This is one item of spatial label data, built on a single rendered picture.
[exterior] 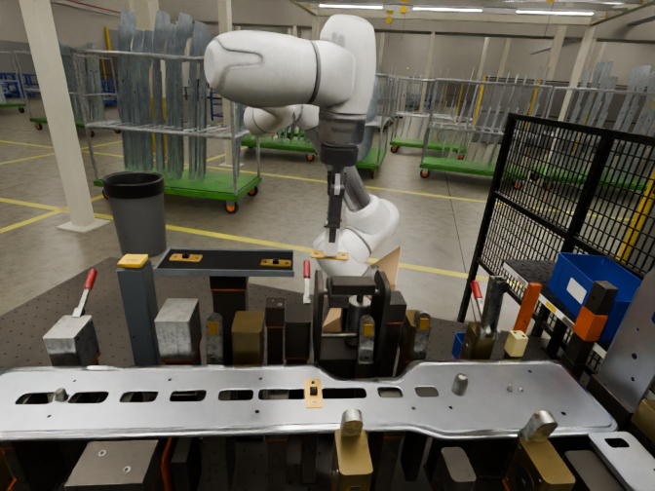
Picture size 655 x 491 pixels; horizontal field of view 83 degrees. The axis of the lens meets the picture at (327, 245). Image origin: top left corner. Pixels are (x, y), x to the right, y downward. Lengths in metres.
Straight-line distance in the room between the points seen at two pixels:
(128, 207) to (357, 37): 3.16
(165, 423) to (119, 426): 0.09
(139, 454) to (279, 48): 0.72
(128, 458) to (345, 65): 0.76
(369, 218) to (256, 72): 0.93
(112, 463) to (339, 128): 0.70
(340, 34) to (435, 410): 0.77
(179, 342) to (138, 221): 2.78
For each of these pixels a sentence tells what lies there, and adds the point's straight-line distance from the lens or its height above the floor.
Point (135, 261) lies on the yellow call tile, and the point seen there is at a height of 1.16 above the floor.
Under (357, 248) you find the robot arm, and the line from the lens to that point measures 1.45.
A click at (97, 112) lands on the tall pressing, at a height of 0.54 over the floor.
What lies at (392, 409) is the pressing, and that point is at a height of 1.00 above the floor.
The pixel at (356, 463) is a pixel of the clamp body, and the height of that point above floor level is 1.04.
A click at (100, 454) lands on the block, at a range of 0.83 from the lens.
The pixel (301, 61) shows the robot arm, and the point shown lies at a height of 1.67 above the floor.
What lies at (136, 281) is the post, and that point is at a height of 1.11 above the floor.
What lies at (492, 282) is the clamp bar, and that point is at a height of 1.21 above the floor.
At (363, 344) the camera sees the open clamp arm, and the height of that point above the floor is 1.04.
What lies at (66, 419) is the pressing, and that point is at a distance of 0.96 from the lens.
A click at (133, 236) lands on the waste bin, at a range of 3.77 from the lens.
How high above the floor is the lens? 1.65
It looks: 24 degrees down
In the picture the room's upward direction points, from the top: 4 degrees clockwise
